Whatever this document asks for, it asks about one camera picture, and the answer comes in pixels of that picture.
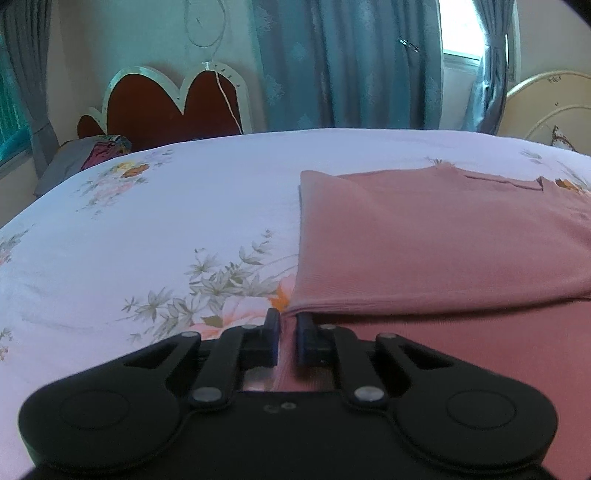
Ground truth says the red heart-shaped headboard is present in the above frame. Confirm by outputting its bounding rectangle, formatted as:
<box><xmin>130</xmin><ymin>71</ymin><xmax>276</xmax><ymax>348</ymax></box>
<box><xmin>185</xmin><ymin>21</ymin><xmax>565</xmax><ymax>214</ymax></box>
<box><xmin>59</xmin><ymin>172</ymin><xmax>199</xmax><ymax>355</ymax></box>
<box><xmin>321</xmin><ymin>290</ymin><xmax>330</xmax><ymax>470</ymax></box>
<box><xmin>76</xmin><ymin>60</ymin><xmax>254</xmax><ymax>153</ymax></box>

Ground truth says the bright window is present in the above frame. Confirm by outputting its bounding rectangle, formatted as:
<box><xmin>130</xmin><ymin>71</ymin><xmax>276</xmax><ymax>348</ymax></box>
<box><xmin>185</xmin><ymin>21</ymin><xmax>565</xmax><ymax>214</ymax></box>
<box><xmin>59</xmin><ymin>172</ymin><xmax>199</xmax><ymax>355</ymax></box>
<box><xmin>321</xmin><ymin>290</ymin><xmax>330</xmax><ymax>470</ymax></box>
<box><xmin>440</xmin><ymin>0</ymin><xmax>486</xmax><ymax>71</ymax></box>

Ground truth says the multicoloured cloth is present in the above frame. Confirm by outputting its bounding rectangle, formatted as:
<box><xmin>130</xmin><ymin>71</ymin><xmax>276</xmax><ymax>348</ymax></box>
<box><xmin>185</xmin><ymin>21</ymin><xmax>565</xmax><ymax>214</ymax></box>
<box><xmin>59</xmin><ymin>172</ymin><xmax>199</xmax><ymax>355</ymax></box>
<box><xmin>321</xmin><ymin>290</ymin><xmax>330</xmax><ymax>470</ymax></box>
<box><xmin>81</xmin><ymin>135</ymin><xmax>133</xmax><ymax>172</ymax></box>

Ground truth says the grey pillow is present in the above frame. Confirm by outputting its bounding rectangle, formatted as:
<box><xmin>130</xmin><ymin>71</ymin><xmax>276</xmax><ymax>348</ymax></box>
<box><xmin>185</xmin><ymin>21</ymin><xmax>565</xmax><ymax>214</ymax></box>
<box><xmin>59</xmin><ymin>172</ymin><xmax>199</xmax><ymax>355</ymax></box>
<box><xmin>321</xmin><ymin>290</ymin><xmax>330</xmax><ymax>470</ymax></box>
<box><xmin>34</xmin><ymin>136</ymin><xmax>116</xmax><ymax>198</ymax></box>

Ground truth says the wide blue patterned curtain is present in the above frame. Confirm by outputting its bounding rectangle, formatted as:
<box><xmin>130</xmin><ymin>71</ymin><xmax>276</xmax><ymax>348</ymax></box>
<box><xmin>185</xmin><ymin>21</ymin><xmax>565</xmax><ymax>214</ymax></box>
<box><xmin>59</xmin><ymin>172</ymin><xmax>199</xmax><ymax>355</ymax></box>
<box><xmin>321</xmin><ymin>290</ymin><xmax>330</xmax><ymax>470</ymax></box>
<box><xmin>247</xmin><ymin>0</ymin><xmax>445</xmax><ymax>134</ymax></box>

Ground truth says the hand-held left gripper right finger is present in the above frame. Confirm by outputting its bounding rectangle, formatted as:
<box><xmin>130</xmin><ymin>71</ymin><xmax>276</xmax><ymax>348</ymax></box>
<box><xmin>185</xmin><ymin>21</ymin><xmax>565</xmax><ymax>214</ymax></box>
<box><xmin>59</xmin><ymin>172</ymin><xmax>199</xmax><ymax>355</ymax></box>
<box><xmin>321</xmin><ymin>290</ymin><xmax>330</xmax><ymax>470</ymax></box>
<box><xmin>295</xmin><ymin>312</ymin><xmax>456</xmax><ymax>411</ymax></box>

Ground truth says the tied blue curtain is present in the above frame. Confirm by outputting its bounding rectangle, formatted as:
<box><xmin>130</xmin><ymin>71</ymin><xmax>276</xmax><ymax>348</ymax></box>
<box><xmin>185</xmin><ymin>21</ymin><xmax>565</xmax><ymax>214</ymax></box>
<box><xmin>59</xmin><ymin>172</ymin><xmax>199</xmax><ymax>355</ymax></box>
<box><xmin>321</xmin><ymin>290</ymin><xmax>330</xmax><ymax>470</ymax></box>
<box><xmin>462</xmin><ymin>0</ymin><xmax>509</xmax><ymax>136</ymax></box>

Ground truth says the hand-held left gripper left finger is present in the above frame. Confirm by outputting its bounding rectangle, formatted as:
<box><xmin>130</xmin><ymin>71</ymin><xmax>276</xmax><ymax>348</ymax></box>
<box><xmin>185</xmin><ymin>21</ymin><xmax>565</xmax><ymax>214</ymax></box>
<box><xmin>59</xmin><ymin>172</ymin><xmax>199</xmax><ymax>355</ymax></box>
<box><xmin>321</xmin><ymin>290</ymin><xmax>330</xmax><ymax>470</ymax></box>
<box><xmin>122</xmin><ymin>308</ymin><xmax>281</xmax><ymax>412</ymax></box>

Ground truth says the grey-blue curtain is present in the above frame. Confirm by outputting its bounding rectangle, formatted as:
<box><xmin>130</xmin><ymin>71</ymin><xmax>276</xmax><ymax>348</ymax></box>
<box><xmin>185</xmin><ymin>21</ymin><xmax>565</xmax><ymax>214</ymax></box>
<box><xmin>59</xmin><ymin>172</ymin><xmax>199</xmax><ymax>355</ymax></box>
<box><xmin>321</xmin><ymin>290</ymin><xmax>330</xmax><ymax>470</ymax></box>
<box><xmin>0</xmin><ymin>0</ymin><xmax>60</xmax><ymax>178</ymax></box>

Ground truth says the floral white bed sheet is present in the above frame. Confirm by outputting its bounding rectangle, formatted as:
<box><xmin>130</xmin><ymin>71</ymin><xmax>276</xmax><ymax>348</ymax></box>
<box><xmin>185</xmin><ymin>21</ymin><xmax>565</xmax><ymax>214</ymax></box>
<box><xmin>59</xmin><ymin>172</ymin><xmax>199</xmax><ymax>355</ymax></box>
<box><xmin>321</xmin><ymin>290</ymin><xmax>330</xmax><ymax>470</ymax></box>
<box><xmin>0</xmin><ymin>127</ymin><xmax>591</xmax><ymax>476</ymax></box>

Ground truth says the pink ribbed garment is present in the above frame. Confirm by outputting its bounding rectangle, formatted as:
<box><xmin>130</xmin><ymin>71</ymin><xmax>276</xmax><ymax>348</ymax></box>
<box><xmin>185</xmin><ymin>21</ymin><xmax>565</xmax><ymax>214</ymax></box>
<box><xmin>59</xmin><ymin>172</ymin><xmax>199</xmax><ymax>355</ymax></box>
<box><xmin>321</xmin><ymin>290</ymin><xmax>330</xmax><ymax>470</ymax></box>
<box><xmin>274</xmin><ymin>166</ymin><xmax>591</xmax><ymax>467</ymax></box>

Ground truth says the patterned white-edged pillow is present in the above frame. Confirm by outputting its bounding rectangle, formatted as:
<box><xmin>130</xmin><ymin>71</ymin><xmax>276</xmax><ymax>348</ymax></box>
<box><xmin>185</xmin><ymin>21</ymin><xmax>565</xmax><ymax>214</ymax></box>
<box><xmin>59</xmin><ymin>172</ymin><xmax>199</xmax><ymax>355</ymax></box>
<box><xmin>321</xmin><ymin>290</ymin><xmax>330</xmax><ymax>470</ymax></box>
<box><xmin>549</xmin><ymin>124</ymin><xmax>579</xmax><ymax>151</ymax></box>

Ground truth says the cream arched headboard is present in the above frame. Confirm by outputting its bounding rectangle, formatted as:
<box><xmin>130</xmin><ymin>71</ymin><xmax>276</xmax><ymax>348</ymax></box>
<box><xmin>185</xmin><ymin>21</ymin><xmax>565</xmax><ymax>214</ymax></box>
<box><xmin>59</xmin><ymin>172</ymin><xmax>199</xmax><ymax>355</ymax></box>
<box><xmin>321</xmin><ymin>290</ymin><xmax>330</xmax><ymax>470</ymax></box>
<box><xmin>501</xmin><ymin>70</ymin><xmax>591</xmax><ymax>153</ymax></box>

